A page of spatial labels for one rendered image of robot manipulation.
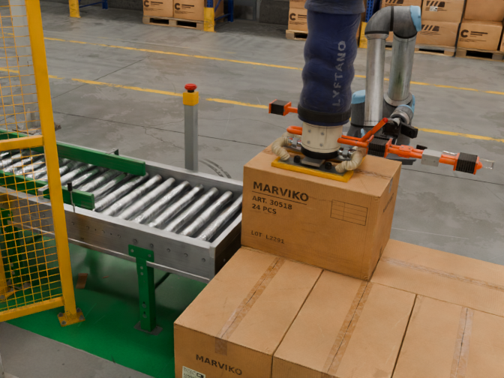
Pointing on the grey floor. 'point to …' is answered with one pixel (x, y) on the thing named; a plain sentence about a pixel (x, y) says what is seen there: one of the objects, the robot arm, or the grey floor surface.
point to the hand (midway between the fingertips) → (392, 137)
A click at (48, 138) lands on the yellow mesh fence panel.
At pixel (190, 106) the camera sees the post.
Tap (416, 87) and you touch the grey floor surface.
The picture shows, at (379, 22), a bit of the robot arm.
